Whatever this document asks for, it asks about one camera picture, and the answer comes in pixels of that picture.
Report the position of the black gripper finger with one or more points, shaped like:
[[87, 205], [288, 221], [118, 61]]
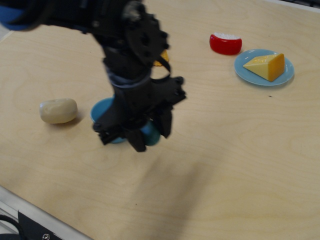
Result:
[[136, 138], [163, 120]]

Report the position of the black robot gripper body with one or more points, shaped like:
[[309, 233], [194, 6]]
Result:
[[140, 100]]

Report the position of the green toy cucumber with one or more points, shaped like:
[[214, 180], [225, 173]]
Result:
[[150, 133]]

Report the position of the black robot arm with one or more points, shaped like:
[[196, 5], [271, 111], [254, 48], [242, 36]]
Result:
[[130, 37]]

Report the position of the light blue plastic cup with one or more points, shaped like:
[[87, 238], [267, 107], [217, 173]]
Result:
[[107, 116]]

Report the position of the yellow toy corn piece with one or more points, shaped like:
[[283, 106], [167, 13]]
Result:
[[163, 57]]

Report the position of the beige toy potato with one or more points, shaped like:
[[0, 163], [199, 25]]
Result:
[[58, 111]]

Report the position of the yellow toy cheese wedge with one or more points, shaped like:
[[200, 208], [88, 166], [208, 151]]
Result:
[[269, 67]]

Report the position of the light blue plate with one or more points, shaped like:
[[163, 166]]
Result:
[[250, 77]]

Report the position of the black corner bracket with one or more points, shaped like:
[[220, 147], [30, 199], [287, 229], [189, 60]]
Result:
[[34, 230]]

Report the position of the aluminium table frame rail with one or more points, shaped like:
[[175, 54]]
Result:
[[10, 229]]

